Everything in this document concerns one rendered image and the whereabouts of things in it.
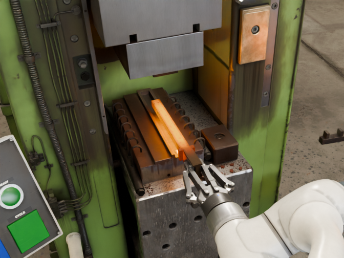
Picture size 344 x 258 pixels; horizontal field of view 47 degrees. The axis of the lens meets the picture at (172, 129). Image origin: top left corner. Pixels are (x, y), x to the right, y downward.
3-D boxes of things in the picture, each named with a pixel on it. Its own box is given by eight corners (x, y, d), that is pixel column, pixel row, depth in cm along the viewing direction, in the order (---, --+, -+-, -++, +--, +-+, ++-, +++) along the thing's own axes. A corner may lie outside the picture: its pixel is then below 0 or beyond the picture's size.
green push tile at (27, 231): (50, 236, 98) (36, 209, 97) (22, 254, 94) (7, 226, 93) (48, 234, 99) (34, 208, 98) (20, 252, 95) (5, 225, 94)
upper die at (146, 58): (203, 65, 105) (203, 31, 100) (129, 80, 101) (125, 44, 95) (157, 16, 138) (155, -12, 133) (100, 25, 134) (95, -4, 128)
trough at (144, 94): (188, 154, 120) (188, 150, 120) (172, 158, 119) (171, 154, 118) (150, 90, 153) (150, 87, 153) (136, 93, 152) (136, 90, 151)
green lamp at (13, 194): (23, 205, 95) (18, 191, 92) (2, 210, 93) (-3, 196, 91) (23, 196, 97) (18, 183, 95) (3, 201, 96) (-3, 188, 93)
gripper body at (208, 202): (205, 230, 94) (191, 202, 102) (238, 220, 96) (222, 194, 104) (206, 207, 90) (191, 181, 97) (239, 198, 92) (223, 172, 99)
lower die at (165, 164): (203, 168, 126) (203, 147, 121) (142, 184, 121) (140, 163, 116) (163, 104, 159) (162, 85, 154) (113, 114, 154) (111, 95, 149)
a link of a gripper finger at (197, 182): (211, 203, 99) (206, 205, 99) (191, 175, 107) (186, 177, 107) (211, 191, 97) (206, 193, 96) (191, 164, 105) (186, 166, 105)
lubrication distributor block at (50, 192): (69, 223, 134) (61, 193, 126) (50, 228, 133) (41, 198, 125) (68, 215, 137) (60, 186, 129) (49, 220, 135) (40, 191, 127)
